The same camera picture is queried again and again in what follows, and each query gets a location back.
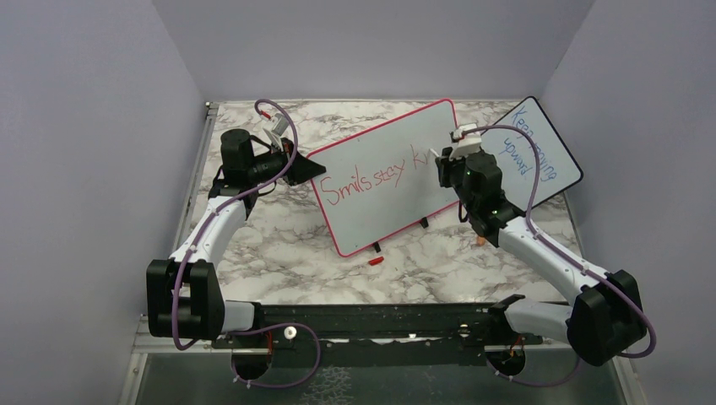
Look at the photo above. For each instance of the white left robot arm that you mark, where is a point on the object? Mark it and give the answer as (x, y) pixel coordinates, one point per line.
(183, 292)

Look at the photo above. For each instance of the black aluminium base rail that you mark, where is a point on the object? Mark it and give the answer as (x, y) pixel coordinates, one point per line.
(373, 354)

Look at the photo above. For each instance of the red marker cap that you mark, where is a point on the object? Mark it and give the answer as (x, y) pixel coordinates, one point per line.
(376, 260)

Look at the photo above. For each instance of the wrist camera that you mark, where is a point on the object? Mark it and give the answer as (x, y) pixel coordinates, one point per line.
(466, 140)
(274, 128)

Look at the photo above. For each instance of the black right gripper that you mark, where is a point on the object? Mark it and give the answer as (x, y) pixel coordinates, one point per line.
(445, 164)

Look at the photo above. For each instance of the black wire whiteboard stand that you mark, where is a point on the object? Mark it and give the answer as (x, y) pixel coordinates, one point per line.
(423, 222)

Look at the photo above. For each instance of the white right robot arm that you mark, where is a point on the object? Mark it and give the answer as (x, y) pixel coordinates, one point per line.
(603, 315)

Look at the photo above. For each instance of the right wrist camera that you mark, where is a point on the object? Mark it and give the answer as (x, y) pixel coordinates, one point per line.
(466, 140)

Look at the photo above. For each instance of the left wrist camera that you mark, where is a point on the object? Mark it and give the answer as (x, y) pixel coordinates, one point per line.
(274, 128)

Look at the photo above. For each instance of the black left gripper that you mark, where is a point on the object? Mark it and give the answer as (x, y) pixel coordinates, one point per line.
(301, 169)

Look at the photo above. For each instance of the pink framed whiteboard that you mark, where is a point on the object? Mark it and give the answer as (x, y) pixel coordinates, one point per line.
(383, 180)

